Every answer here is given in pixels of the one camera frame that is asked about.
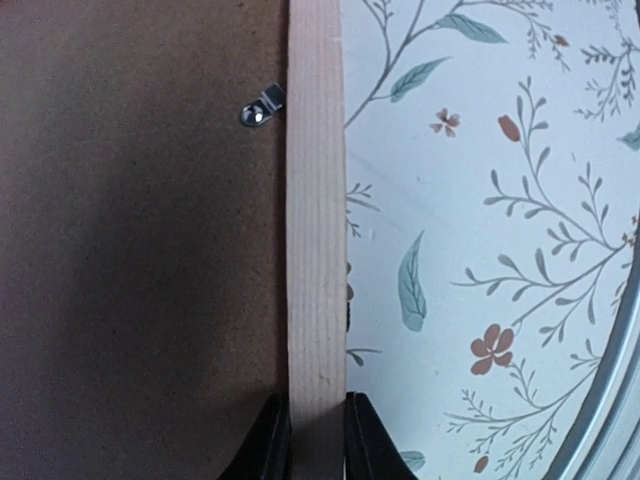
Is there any red wooden picture frame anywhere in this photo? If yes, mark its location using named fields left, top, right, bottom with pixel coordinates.
left=286, top=1, right=347, bottom=479

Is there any brown backing board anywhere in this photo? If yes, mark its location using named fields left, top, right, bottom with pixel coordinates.
left=1, top=1, right=287, bottom=479

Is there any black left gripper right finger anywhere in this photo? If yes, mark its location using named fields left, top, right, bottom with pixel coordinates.
left=344, top=392, right=417, bottom=480

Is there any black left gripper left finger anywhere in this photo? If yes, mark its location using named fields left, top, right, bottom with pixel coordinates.
left=219, top=393, right=291, bottom=480

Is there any aluminium front rail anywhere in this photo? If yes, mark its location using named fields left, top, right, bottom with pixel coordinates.
left=542, top=259, right=640, bottom=480

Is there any floral patterned table mat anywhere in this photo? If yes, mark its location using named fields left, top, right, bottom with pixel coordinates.
left=341, top=1, right=639, bottom=479

